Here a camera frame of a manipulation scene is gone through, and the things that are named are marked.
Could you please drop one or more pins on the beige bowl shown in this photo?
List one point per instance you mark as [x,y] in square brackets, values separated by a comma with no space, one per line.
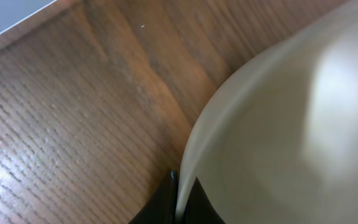
[278,141]

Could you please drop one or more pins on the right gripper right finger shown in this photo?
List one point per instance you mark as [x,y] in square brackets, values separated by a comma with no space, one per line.
[199,209]

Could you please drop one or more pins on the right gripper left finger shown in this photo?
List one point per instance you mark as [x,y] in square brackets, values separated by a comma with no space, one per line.
[160,209]

